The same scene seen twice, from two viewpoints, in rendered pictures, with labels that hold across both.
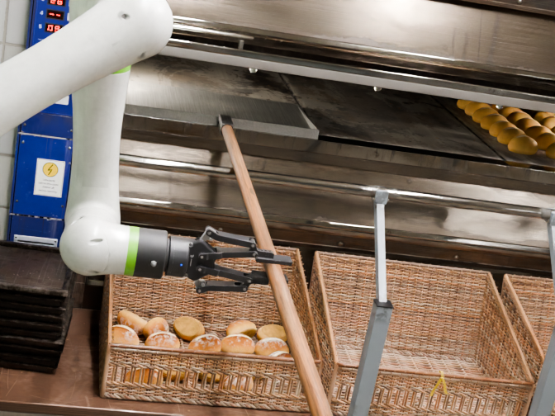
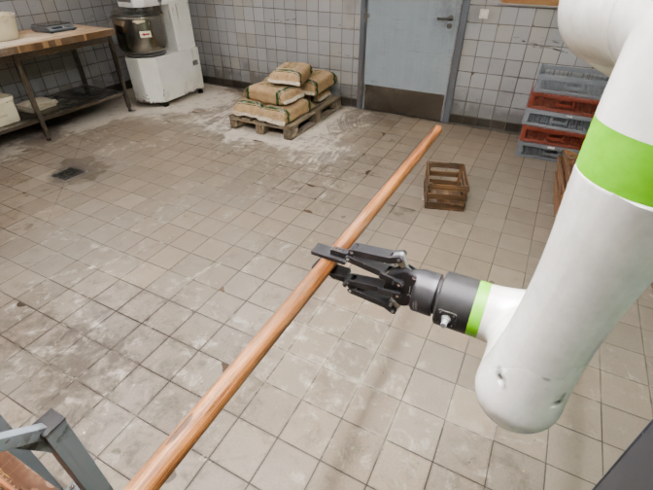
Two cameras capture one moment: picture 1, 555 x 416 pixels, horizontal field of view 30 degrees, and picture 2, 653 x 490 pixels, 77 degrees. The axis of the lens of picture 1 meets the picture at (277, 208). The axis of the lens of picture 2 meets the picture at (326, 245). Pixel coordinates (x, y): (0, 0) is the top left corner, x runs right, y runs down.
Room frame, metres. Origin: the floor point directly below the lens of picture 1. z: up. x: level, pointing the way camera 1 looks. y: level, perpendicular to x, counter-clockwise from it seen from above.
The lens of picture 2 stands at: (2.31, 0.36, 1.66)
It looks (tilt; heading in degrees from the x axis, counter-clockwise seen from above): 36 degrees down; 219
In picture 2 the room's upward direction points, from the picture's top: straight up
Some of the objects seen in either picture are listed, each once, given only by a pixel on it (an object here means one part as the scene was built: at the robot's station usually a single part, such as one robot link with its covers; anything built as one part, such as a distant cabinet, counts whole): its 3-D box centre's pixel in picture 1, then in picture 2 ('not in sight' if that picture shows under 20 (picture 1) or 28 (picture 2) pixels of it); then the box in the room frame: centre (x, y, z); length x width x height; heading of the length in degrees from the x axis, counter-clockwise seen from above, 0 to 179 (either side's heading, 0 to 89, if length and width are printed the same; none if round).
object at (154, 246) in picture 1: (151, 252); (454, 302); (1.80, 0.22, 1.18); 0.12 x 0.06 x 0.09; 11
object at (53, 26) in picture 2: not in sight; (53, 26); (0.33, -4.99, 0.94); 0.32 x 0.30 x 0.07; 102
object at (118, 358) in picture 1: (207, 316); not in sight; (2.55, 0.13, 0.72); 0.56 x 0.49 x 0.28; 103
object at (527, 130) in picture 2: not in sight; (556, 130); (-1.97, -0.31, 0.23); 0.60 x 0.40 x 0.16; 102
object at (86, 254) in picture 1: (97, 245); (518, 325); (1.79, 0.32, 1.18); 0.14 x 0.13 x 0.11; 101
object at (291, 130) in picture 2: not in sight; (288, 111); (-1.13, -3.00, 0.07); 1.20 x 0.80 x 0.14; 12
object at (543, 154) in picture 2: not in sight; (551, 146); (-1.97, -0.30, 0.08); 0.60 x 0.40 x 0.16; 104
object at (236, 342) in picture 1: (238, 342); not in sight; (2.63, 0.04, 0.62); 0.10 x 0.07 x 0.06; 101
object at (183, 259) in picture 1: (191, 257); (411, 287); (1.81, 0.14, 1.18); 0.09 x 0.07 x 0.08; 101
